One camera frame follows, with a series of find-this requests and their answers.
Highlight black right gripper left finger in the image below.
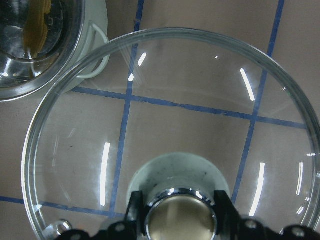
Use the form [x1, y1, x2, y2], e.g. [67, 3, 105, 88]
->
[124, 191, 145, 240]

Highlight glass pot lid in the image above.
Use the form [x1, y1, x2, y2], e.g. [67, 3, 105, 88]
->
[22, 28, 320, 240]

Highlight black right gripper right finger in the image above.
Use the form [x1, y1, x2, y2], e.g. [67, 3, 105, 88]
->
[213, 190, 241, 240]

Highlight pale green cooking pot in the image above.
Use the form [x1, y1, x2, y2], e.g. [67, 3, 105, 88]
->
[0, 0, 108, 102]

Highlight yellow corn cob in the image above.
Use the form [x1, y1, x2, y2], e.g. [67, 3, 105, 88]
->
[23, 0, 52, 59]

